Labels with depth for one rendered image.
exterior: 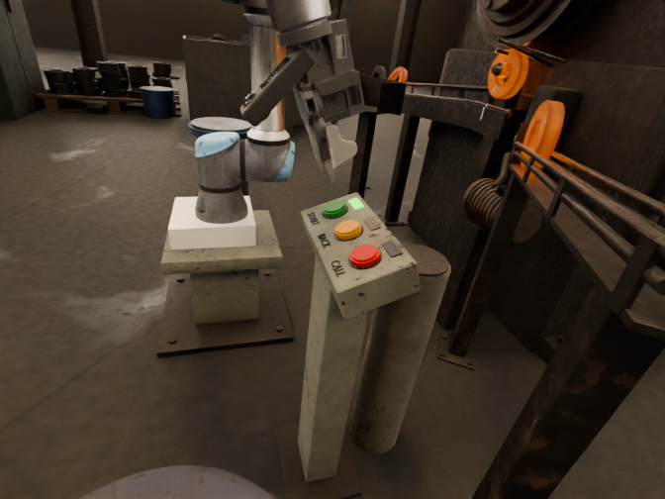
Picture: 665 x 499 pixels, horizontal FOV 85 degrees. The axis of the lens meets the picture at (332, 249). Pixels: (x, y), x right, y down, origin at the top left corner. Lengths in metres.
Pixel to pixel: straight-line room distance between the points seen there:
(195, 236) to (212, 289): 0.19
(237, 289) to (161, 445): 0.45
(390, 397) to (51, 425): 0.79
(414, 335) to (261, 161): 0.60
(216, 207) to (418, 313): 0.64
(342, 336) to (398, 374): 0.22
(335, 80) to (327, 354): 0.41
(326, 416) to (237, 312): 0.58
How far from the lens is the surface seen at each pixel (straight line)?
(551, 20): 1.31
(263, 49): 0.99
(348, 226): 0.54
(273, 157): 1.02
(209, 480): 0.47
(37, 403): 1.21
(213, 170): 1.04
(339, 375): 0.67
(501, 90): 1.44
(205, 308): 1.21
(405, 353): 0.74
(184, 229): 1.06
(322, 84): 0.51
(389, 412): 0.88
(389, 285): 0.47
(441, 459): 1.05
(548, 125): 0.93
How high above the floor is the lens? 0.85
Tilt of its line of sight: 30 degrees down
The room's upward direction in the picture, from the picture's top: 7 degrees clockwise
